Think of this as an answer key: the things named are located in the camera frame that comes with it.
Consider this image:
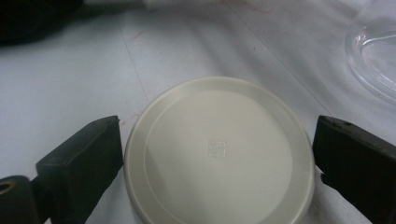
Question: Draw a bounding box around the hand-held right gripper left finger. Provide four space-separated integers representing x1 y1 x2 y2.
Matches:
35 115 124 224

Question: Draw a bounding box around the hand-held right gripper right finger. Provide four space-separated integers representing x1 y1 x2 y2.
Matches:
312 114 396 224

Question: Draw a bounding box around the clear plastic container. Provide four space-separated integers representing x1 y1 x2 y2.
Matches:
344 0 396 105

